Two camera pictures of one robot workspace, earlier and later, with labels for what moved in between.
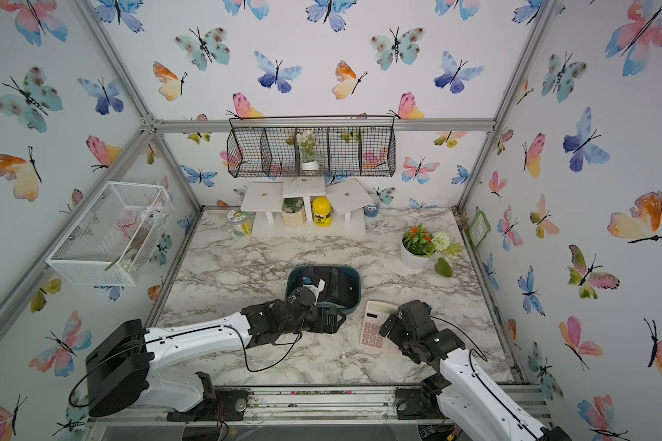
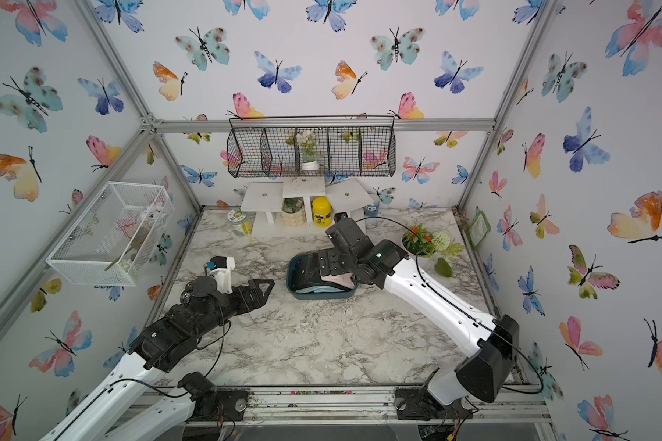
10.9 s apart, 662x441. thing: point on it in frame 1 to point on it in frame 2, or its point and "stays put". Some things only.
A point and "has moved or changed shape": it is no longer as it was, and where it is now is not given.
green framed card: (479, 228) stays put
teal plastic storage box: (342, 286) has moved or changed shape
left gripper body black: (312, 321) to (226, 306)
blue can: (371, 210) stays put
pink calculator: (375, 315) to (343, 279)
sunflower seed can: (242, 221) stays put
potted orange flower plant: (418, 247) stays put
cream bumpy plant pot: (293, 211) stays put
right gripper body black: (406, 342) to (336, 265)
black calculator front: (341, 287) to (307, 272)
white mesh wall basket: (114, 238) stays put
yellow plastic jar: (322, 209) stays put
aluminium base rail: (378, 406) stays put
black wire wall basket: (312, 146) stays put
